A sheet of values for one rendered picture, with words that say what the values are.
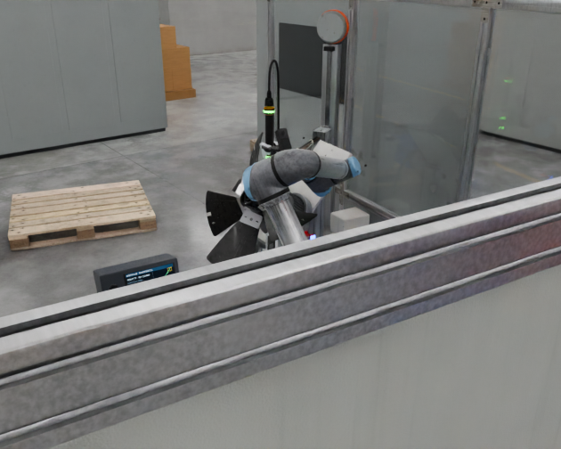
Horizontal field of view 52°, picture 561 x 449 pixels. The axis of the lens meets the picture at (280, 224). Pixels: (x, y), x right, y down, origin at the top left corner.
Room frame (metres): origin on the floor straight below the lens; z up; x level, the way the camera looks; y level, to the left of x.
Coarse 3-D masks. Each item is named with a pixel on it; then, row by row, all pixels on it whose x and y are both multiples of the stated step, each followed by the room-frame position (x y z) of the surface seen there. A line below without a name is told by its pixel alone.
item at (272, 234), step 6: (264, 210) 2.29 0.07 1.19; (264, 216) 2.24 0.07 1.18; (300, 216) 2.19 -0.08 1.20; (306, 216) 2.18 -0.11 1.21; (312, 216) 2.17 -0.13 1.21; (270, 222) 2.19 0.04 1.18; (300, 222) 2.14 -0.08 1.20; (306, 222) 2.13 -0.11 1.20; (270, 228) 2.15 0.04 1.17; (270, 234) 2.12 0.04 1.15; (276, 234) 2.10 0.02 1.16; (276, 240) 2.08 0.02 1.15
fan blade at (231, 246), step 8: (240, 224) 2.34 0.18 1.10; (232, 232) 2.32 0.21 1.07; (240, 232) 2.32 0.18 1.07; (248, 232) 2.32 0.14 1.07; (256, 232) 2.33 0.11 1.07; (224, 240) 2.31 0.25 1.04; (232, 240) 2.30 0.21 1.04; (240, 240) 2.30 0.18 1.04; (248, 240) 2.30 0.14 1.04; (256, 240) 2.30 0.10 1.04; (216, 248) 2.29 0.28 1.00; (224, 248) 2.28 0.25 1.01; (232, 248) 2.27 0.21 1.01; (240, 248) 2.27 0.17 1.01; (248, 248) 2.27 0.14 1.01; (208, 256) 2.28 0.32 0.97; (216, 256) 2.27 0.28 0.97; (224, 256) 2.26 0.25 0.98; (232, 256) 2.25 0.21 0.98; (240, 256) 2.25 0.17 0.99
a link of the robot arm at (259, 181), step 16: (272, 160) 1.78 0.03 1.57; (256, 176) 1.78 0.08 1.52; (272, 176) 1.76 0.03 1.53; (256, 192) 1.78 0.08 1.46; (272, 192) 1.76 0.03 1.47; (288, 192) 1.78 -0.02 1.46; (272, 208) 1.76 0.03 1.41; (288, 208) 1.76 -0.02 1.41; (288, 224) 1.74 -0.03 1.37; (288, 240) 1.72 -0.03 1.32; (304, 240) 1.73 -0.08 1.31
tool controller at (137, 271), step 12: (120, 264) 1.71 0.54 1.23; (132, 264) 1.69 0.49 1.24; (144, 264) 1.67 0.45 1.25; (156, 264) 1.67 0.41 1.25; (168, 264) 1.69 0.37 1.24; (96, 276) 1.62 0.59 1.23; (108, 276) 1.59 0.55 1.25; (120, 276) 1.61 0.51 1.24; (132, 276) 1.63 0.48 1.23; (144, 276) 1.64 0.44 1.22; (156, 276) 1.66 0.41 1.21; (96, 288) 1.65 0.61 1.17; (108, 288) 1.58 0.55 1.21
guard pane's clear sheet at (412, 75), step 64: (320, 0) 3.33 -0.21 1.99; (320, 64) 3.31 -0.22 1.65; (384, 64) 2.83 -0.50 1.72; (448, 64) 2.47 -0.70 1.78; (512, 64) 2.20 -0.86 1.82; (384, 128) 2.80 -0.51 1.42; (448, 128) 2.44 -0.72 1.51; (512, 128) 2.16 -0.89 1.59; (384, 192) 2.77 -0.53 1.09; (448, 192) 2.39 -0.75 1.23
